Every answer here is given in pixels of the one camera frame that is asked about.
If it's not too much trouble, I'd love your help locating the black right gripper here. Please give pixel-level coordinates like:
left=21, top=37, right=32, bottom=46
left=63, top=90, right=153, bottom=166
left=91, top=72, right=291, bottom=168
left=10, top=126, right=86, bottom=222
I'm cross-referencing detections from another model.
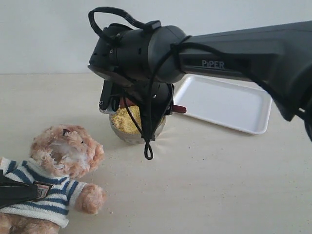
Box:
left=88, top=21, right=175, bottom=141

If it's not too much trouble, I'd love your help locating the dark red wooden spoon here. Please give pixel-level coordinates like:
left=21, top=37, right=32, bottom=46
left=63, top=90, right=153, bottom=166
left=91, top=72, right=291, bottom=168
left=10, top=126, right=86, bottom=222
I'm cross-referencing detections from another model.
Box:
left=119, top=98, right=187, bottom=114

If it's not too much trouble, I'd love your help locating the beige teddy bear striped sweater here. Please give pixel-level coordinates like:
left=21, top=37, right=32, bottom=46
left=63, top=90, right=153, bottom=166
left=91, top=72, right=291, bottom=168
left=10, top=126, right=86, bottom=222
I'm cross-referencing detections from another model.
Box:
left=0, top=124, right=106, bottom=234

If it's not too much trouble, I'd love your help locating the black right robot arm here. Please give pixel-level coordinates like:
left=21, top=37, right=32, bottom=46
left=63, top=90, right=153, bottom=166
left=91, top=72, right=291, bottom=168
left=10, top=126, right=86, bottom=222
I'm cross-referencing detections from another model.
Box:
left=88, top=20, right=312, bottom=142

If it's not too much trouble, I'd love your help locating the steel bowl of yellow grain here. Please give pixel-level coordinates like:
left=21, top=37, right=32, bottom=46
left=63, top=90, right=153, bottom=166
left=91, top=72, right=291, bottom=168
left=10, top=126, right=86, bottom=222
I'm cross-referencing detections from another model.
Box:
left=109, top=106, right=166, bottom=145

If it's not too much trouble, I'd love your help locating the white rectangular plastic tray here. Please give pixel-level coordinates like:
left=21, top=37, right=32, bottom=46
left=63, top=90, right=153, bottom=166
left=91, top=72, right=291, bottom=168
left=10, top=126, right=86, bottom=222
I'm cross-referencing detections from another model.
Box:
left=174, top=75, right=273, bottom=135

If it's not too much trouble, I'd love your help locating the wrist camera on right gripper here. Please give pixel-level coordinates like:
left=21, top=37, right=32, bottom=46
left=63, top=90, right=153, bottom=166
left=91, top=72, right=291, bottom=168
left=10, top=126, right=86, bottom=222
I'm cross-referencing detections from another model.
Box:
left=99, top=80, right=121, bottom=114

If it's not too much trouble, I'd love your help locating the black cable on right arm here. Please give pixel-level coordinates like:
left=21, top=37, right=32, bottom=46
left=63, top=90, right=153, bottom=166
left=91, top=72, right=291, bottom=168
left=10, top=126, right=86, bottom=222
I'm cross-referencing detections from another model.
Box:
left=87, top=6, right=312, bottom=161

